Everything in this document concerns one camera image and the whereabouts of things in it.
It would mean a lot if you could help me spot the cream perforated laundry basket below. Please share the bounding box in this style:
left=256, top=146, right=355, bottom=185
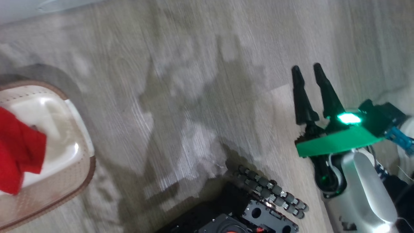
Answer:
left=0, top=80, right=96, bottom=231

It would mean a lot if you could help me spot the blue right cable connector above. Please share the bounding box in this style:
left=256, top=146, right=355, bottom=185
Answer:
left=384, top=126, right=414, bottom=152

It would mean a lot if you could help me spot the red white garment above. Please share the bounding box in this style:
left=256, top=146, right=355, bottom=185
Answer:
left=0, top=107, right=47, bottom=195

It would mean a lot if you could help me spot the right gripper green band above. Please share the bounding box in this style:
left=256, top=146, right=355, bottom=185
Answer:
left=291, top=63, right=386, bottom=158

